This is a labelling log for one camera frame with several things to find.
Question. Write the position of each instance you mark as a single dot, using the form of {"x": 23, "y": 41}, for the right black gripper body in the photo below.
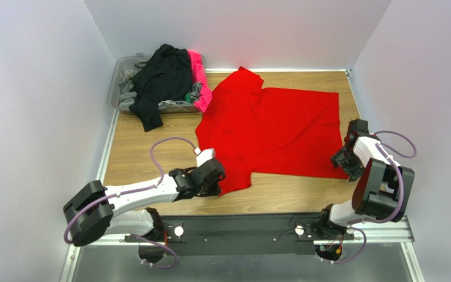
{"x": 345, "y": 160}

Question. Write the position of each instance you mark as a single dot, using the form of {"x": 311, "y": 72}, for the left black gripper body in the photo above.
{"x": 213, "y": 185}

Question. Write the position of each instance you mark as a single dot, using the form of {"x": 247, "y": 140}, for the red t-shirt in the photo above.
{"x": 255, "y": 129}

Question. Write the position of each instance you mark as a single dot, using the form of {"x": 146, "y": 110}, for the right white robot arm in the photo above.
{"x": 382, "y": 191}

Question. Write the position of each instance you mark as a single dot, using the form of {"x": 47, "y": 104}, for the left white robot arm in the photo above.
{"x": 97, "y": 210}

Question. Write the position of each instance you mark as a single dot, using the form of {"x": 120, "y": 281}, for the green garment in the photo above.
{"x": 188, "y": 98}

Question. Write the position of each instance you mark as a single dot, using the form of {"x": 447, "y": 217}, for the pink t-shirt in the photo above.
{"x": 199, "y": 75}

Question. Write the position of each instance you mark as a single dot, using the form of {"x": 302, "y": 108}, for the black t-shirt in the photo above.
{"x": 167, "y": 75}

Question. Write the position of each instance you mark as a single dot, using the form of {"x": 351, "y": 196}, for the clear plastic bin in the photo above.
{"x": 117, "y": 84}

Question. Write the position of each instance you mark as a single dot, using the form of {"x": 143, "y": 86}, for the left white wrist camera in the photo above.
{"x": 203, "y": 155}

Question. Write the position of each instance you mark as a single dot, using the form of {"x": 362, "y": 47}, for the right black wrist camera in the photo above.
{"x": 358, "y": 127}

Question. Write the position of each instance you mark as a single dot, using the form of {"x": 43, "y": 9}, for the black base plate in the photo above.
{"x": 245, "y": 234}

